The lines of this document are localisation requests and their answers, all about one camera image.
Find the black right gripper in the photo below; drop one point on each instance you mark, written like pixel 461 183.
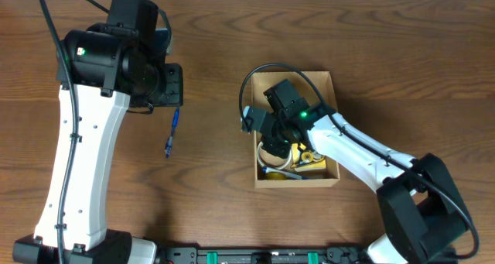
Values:
pixel 275 147

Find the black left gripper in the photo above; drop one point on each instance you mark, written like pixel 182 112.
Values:
pixel 172 86

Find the large white tape roll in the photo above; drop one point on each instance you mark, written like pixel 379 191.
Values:
pixel 285 166

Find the blue white marker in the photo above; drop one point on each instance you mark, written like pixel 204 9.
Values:
pixel 290 176

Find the cardboard box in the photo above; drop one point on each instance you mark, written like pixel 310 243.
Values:
pixel 261 82

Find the small yellow tape roll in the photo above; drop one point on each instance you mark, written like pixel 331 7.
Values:
pixel 275 176

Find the blue ballpoint pen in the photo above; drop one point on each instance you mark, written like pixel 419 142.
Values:
pixel 169 142

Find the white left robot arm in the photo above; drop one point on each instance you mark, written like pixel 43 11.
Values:
pixel 107 71

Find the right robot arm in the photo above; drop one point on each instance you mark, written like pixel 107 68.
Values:
pixel 424 215

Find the yellow sticky note pad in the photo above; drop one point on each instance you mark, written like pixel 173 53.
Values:
pixel 300 147

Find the black mounting rail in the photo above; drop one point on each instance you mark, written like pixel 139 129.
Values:
pixel 193 253

